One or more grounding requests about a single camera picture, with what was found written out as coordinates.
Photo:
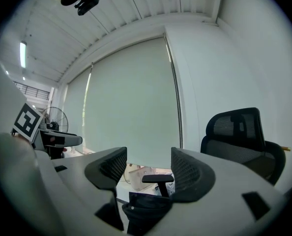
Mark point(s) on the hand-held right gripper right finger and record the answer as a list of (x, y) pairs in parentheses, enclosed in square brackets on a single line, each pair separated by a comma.
[(224, 181)]

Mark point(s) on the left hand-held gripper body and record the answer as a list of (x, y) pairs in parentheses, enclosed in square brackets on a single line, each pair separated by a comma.
[(25, 122)]

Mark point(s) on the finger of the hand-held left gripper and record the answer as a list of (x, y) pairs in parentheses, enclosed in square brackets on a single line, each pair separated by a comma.
[(67, 138)]

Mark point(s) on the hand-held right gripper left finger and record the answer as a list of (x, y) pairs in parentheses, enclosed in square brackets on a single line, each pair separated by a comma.
[(87, 161)]

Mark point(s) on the black mesh office chair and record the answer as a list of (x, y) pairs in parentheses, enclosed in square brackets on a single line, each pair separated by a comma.
[(237, 136)]

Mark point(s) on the black bag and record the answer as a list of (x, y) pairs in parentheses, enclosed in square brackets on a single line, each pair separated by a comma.
[(146, 213)]

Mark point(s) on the black standing fan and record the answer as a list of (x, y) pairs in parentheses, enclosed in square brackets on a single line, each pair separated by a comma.
[(56, 122)]

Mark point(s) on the black metal railing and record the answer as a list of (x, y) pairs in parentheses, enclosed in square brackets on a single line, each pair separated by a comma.
[(35, 91)]

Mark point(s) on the narrow white roller blind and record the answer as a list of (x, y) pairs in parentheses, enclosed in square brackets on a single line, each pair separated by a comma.
[(74, 107)]

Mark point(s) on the clear plastic storage box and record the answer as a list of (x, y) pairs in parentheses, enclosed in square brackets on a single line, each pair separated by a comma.
[(139, 178)]

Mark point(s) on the long ceiling tube light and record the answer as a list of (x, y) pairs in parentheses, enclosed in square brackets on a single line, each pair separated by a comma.
[(22, 54)]

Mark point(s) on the yellow wooden stick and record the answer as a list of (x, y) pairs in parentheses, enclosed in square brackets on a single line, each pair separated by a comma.
[(285, 148)]

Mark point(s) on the large white roller blind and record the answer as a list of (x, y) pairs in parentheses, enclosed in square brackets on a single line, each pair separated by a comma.
[(133, 102)]

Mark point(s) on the black head-worn camera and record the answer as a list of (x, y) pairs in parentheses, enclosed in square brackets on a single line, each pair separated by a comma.
[(87, 4)]

